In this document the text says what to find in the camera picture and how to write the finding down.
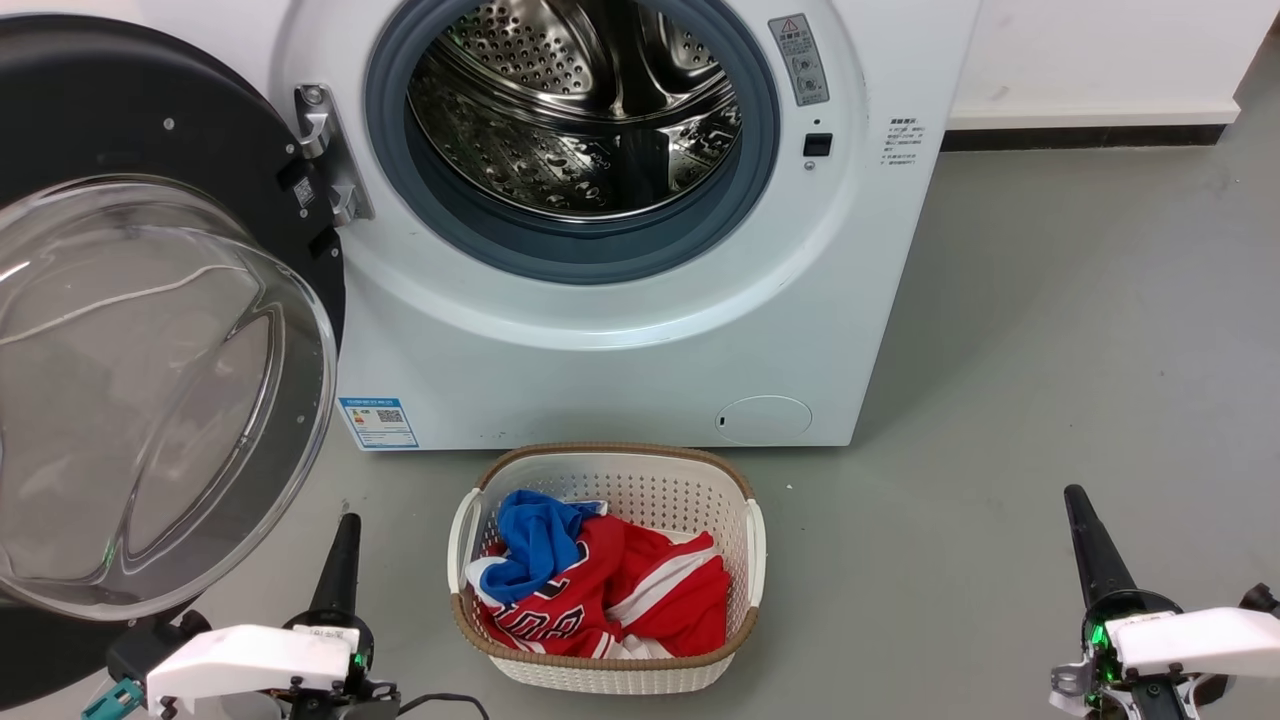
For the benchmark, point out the blue energy label sticker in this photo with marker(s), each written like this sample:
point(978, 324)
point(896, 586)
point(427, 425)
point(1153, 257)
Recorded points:
point(378, 423)

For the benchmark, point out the white front-load washing machine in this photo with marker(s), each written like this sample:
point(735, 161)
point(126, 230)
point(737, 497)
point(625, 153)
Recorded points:
point(600, 380)

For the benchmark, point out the blue garment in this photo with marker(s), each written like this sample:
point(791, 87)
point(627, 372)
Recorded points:
point(540, 540)

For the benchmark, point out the white plastic laundry basket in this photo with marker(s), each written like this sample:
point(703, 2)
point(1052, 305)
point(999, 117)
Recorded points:
point(630, 475)

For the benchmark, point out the white QR code sticker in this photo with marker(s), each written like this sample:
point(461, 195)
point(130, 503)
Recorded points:
point(304, 191)

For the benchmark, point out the red basketball jersey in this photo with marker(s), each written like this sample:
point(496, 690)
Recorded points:
point(650, 600)

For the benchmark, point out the black door lock socket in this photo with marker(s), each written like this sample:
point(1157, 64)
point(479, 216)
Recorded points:
point(817, 145)

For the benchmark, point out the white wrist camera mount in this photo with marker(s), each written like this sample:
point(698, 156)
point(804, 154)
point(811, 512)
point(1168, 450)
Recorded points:
point(1200, 640)
point(240, 655)

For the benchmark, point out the black round glass washer door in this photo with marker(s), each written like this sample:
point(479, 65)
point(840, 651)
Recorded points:
point(150, 100)

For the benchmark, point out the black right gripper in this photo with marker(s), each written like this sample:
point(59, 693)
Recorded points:
point(1125, 605)

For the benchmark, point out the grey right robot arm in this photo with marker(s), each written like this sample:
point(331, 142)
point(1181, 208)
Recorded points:
point(1075, 685)

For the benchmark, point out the round white filter cover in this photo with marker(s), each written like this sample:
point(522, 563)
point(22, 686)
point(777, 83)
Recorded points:
point(763, 420)

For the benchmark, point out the grey warning sticker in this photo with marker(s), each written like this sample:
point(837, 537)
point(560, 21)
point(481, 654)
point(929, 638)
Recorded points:
point(799, 60)

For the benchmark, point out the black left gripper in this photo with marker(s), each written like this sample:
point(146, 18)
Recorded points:
point(364, 660)

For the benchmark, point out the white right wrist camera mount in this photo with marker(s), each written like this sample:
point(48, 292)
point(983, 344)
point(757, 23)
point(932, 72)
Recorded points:
point(1200, 640)

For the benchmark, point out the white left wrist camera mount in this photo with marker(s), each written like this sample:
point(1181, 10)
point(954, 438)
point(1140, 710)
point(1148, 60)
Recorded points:
point(240, 655)

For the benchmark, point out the grey metal door hinge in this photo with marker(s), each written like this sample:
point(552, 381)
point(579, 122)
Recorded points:
point(330, 150)

